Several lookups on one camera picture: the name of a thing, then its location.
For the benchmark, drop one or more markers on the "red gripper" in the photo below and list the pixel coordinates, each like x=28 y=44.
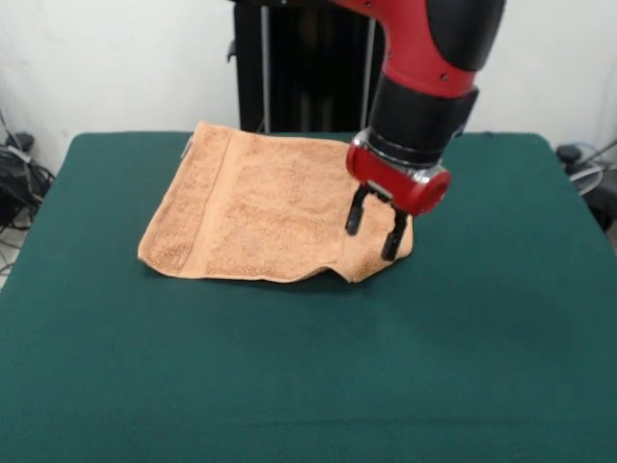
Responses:
x=400 y=185

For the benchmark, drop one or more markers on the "tan terry towel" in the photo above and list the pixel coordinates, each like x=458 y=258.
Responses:
x=270 y=207

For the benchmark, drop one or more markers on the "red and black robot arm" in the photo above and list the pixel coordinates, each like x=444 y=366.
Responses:
x=424 y=72

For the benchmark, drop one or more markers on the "dark green table cloth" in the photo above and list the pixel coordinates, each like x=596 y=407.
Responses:
x=144 y=337

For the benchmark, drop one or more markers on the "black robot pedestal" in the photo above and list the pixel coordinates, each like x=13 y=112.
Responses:
x=299 y=72

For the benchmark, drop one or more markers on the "black round pedestal foot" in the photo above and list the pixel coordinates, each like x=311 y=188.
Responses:
x=25 y=141
x=569 y=153

